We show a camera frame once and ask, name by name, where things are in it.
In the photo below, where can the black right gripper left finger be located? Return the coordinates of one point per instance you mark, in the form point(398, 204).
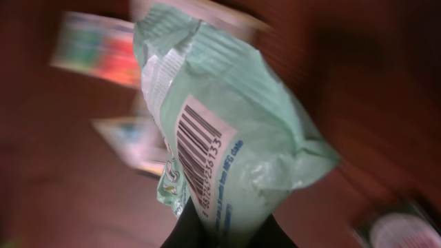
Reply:
point(189, 231)

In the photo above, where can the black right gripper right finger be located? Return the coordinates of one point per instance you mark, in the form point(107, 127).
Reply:
point(271, 235)

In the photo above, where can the mint green wipes pack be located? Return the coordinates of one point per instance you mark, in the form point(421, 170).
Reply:
point(239, 141)

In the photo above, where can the teal tissue box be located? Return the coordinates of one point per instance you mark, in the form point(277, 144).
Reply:
point(80, 42)

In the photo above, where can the cream snack bag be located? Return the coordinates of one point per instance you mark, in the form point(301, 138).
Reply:
point(136, 139)

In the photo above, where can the orange small packet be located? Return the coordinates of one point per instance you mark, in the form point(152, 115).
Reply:
point(117, 62)

